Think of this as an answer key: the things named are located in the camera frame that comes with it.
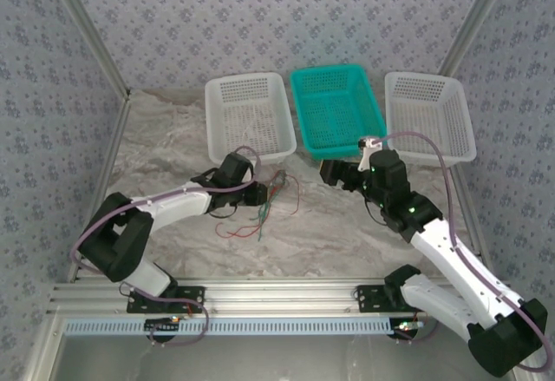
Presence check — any bundle of coloured wires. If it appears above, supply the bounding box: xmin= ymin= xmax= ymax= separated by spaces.
xmin=215 ymin=171 xmax=301 ymax=240

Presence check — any teal perforated plastic basket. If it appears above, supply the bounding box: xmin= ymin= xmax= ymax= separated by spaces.
xmin=289 ymin=63 xmax=389 ymax=161

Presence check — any white perforated plastic basket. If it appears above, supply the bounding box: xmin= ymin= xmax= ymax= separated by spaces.
xmin=383 ymin=71 xmax=479 ymax=168
xmin=204 ymin=71 xmax=298 ymax=168

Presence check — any small black control board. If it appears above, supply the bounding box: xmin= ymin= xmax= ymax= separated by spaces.
xmin=144 ymin=316 xmax=181 ymax=335
xmin=391 ymin=319 xmax=425 ymax=341

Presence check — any grey metal sheet panel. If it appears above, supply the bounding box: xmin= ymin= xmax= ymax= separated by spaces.
xmin=25 ymin=316 xmax=535 ymax=381

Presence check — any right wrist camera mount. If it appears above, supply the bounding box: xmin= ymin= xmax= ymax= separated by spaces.
xmin=357 ymin=135 xmax=384 ymax=171

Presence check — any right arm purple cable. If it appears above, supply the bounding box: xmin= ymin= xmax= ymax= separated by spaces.
xmin=379 ymin=130 xmax=550 ymax=373

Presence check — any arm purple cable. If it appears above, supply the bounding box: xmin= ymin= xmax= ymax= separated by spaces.
xmin=69 ymin=144 xmax=264 ymax=348
xmin=379 ymin=130 xmax=550 ymax=373

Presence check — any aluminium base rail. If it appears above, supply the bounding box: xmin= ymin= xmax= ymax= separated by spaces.
xmin=46 ymin=279 xmax=519 ymax=318

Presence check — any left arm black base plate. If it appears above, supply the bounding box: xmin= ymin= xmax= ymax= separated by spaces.
xmin=126 ymin=286 xmax=206 ymax=314

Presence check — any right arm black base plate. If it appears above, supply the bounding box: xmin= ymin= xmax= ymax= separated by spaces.
xmin=355 ymin=284 xmax=437 ymax=314

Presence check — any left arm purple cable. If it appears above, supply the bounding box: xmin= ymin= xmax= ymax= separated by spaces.
xmin=69 ymin=144 xmax=264 ymax=348

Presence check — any light blue slotted cable duct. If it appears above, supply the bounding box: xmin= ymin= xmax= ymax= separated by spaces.
xmin=63 ymin=316 xmax=403 ymax=337

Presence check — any aluminium frame post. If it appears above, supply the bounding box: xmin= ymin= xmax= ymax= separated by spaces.
xmin=436 ymin=0 xmax=518 ymax=79
xmin=44 ymin=0 xmax=132 ymax=99

